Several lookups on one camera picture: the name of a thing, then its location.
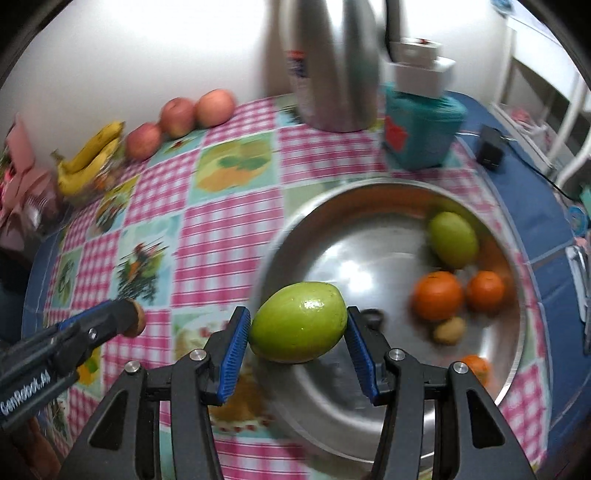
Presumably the large green mango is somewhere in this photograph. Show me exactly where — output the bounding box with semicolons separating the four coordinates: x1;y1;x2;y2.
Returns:
249;282;348;364

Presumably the dark plum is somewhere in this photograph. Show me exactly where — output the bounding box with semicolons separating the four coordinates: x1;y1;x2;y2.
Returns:
362;309;385;329

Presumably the brown kiwi fruit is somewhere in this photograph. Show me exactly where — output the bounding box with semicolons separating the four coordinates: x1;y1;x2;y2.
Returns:
123;299;146;338

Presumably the small brown kiwi in basin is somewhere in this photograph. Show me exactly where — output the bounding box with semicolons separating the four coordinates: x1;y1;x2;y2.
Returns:
432;316;467;345

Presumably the large orange tangerine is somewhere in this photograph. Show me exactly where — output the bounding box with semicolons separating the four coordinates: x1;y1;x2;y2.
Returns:
411;271;464;322

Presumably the orange tangerine near rim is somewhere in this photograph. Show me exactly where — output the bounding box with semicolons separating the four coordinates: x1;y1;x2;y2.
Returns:
461;354;492;387

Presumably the large steel basin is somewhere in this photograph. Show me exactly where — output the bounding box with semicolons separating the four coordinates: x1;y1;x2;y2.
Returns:
249;179;526;466

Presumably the pink checkered tablecloth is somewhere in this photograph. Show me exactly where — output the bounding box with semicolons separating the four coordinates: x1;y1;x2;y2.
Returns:
43;95;550;479

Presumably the small orange tangerine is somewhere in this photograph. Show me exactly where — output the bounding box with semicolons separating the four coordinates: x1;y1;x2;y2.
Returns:
466;270;505;314

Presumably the pink flower bouquet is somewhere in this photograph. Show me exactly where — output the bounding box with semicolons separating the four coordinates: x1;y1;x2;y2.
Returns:
1;114;61;252

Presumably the clear plastic fruit tray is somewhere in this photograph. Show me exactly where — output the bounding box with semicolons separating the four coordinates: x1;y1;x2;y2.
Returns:
62;146;127;208

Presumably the green mango in basin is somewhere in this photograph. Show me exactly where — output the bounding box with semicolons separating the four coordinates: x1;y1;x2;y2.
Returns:
427;212;479;270

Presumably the banana bunch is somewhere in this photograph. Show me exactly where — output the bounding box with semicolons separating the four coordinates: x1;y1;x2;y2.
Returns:
51;121;125;197

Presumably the left red apple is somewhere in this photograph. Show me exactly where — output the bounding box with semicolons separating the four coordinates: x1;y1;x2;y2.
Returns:
125;122;162;161

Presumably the red apple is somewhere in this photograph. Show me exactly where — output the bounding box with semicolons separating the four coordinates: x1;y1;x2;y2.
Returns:
159;97;195;139
125;122;162;161
194;89;236;128

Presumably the white phone stand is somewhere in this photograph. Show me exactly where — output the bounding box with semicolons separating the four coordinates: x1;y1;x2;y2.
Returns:
566;245;590;356

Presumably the blue quilted cloth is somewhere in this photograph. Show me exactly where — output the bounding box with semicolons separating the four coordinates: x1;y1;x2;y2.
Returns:
23;96;590;462

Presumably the teal box with red print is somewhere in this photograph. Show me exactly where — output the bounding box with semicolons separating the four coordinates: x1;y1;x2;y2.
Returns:
384;84;467;171

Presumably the middle red apple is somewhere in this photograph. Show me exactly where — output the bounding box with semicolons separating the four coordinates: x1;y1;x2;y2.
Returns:
159;97;195;139

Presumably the black charger block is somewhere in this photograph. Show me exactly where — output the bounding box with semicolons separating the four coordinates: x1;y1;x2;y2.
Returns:
475;125;506;171

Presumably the right red apple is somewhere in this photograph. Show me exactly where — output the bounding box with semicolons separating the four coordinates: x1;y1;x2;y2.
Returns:
194;89;236;128

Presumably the round blue sticker badge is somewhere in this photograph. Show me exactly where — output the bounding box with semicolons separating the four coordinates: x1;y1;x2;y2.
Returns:
568;205;589;238

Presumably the white power adapter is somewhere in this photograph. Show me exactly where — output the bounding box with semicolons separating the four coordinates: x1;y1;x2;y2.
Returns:
391;38;457;99

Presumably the white shelf rack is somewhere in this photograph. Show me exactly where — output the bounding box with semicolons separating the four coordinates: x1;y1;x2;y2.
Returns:
490;12;590;187

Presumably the stainless steel thermos jug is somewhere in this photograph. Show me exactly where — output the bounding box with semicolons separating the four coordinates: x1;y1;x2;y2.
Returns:
279;1;402;133

